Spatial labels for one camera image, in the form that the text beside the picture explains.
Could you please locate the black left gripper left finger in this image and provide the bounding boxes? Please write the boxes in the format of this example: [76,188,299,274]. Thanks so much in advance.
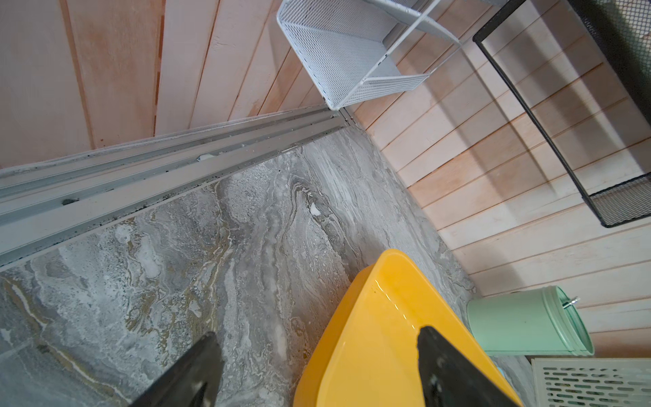
[131,332,224,406]

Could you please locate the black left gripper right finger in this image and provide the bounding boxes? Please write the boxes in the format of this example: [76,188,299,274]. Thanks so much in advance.
[417,326,515,407]

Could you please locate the yellow plastic storage tray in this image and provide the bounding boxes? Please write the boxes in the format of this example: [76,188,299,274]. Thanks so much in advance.
[293,249,522,406]

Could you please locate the green cylindrical pen cup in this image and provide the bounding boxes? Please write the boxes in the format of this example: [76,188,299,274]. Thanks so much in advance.
[467,286,595,357]

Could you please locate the silver pen in cup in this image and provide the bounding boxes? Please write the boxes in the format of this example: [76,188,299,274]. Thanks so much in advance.
[562,297,580,309]

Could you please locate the white file organizer rack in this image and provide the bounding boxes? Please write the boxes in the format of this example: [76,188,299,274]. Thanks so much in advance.
[532,358,650,406]

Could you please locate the aluminium frame rail left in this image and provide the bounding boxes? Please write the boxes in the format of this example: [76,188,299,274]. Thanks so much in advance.
[1,105,354,267]

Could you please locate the white wire mesh shelf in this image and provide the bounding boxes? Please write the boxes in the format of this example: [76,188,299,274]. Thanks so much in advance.
[276,1,460,111]

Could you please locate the black wire mesh basket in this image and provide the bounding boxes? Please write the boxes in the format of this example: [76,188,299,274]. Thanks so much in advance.
[454,1,650,235]

